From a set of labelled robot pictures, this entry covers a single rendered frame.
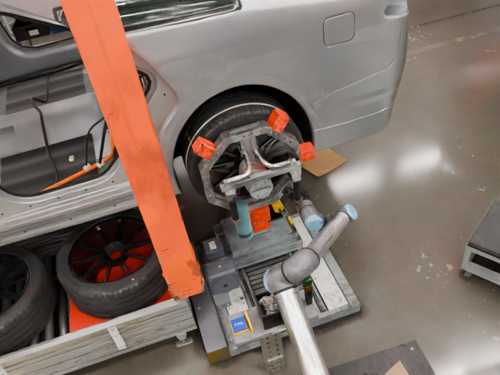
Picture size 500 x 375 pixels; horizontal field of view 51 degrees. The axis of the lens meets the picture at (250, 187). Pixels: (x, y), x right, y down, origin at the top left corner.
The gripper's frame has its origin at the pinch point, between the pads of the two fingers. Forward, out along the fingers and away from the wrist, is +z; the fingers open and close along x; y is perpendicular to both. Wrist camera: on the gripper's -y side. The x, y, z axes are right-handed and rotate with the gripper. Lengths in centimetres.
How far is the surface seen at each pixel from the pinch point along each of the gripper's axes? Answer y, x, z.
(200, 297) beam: -12, -84, -20
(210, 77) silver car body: -76, 31, 5
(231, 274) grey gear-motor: -16, -52, -31
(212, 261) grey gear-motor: -21, -57, -18
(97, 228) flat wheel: -69, -92, 28
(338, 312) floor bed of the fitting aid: 43, -36, -57
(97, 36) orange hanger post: -145, 42, -47
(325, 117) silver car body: -4.5, 42.1, 5.2
